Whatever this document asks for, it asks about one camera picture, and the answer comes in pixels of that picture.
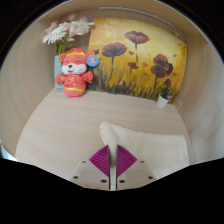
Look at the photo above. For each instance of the small plant in white pot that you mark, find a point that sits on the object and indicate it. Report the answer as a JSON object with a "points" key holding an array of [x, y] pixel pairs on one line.
{"points": [[163, 98]]}

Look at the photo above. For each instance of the white light bar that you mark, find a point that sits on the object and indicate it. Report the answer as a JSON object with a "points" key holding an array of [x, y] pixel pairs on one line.
{"points": [[136, 13]]}

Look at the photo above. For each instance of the yellow poppy flower painting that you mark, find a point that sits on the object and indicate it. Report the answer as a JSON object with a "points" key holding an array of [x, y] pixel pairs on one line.
{"points": [[140, 63]]}

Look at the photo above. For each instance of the red plush mouse toy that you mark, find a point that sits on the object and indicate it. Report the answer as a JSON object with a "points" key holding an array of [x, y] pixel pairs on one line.
{"points": [[75, 78]]}

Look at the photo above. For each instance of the cream white towel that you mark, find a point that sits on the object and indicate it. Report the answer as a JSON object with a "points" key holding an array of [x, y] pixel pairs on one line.
{"points": [[156, 150]]}

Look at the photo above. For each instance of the white and pink flower bouquet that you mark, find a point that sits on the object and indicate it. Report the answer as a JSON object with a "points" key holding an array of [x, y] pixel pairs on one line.
{"points": [[65, 31]]}

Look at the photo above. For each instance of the pale blue vase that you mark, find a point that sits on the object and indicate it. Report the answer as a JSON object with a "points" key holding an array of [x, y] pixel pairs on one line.
{"points": [[58, 70]]}

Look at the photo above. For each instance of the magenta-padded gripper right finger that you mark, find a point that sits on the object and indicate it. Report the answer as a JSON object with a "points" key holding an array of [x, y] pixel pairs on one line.
{"points": [[128, 170]]}

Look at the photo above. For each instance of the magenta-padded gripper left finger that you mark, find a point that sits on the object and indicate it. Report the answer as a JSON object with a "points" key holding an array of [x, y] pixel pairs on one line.
{"points": [[96, 170]]}

